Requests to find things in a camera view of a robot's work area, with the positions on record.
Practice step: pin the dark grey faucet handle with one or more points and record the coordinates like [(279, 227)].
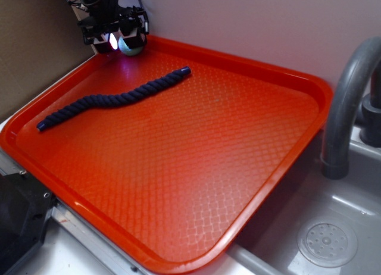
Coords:
[(370, 107)]

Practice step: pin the green dimpled foam ball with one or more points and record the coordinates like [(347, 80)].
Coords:
[(130, 52)]

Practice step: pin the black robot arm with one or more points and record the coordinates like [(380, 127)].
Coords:
[(88, 5)]

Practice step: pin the grey plastic sink basin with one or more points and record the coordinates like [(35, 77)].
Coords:
[(268, 243)]

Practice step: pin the brown cardboard panel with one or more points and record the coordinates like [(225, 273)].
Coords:
[(40, 43)]

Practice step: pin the round sink drain strainer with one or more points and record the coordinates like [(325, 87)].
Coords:
[(327, 242)]

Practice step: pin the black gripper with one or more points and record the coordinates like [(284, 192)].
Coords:
[(129, 22)]

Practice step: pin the grey curved faucet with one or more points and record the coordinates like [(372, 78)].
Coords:
[(353, 86)]

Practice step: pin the black box at lower left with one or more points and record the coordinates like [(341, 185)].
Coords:
[(26, 206)]

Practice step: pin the orange plastic tray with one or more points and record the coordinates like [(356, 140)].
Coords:
[(168, 153)]

